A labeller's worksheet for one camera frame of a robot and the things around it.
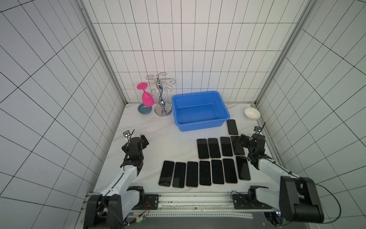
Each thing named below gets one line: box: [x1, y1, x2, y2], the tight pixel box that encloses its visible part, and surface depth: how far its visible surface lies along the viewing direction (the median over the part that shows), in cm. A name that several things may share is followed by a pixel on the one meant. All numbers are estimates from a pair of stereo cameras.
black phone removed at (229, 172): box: [223, 158, 238, 184], surface depth 86 cm
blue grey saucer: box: [137, 103, 153, 115], surface depth 116 cm
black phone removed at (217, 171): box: [211, 159, 225, 185], surface depth 85 cm
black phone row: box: [158, 160, 175, 187], surface depth 87 cm
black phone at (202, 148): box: [196, 138, 210, 159], surface depth 95 cm
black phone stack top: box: [220, 136, 234, 157], surface depth 95 cm
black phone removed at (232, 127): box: [226, 119, 239, 136], surface depth 106 cm
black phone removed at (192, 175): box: [185, 161, 199, 188], surface depth 85 cm
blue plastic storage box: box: [171, 90, 231, 133], surface depth 110 cm
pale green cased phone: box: [172, 162, 186, 188], surface depth 85 cm
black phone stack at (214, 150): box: [207, 137, 221, 158], surface depth 94 cm
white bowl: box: [244, 107, 261, 120], surface depth 110 cm
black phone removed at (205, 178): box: [198, 160, 212, 187], surface depth 85 cm
